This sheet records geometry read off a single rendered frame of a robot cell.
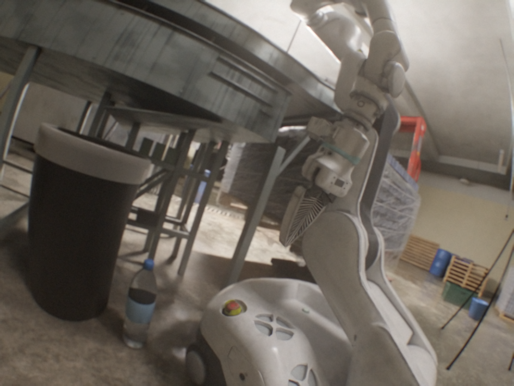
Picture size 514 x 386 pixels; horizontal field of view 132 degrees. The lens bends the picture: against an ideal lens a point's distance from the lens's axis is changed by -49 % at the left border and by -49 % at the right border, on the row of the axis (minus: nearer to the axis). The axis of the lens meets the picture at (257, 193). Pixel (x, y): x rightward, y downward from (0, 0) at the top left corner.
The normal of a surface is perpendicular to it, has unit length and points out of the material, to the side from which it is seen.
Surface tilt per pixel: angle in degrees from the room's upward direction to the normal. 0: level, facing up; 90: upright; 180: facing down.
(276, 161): 90
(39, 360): 0
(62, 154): 90
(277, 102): 90
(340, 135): 101
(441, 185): 90
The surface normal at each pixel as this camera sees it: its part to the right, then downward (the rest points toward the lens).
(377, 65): -0.79, 0.03
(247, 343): -0.48, -0.66
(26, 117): 0.50, 0.20
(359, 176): -0.58, -0.20
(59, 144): 0.24, 0.11
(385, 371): -0.73, -0.26
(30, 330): 0.35, -0.94
